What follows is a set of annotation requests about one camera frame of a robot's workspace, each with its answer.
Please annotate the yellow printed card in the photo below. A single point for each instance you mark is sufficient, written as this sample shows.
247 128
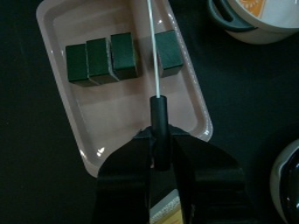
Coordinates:
167 211

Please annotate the dark green sushi piece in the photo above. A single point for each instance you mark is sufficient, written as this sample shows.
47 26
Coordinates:
123 55
76 65
99 61
168 51

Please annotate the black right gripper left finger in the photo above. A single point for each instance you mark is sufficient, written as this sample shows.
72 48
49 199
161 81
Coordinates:
124 175

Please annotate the pink rectangular plastic tray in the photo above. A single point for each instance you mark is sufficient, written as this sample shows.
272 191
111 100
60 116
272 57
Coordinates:
116 110

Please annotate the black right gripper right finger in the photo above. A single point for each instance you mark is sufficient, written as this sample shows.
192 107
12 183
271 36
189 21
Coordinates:
209 175

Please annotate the white bowl with dark inside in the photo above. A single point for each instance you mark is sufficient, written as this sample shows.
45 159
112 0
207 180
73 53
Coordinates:
286 180

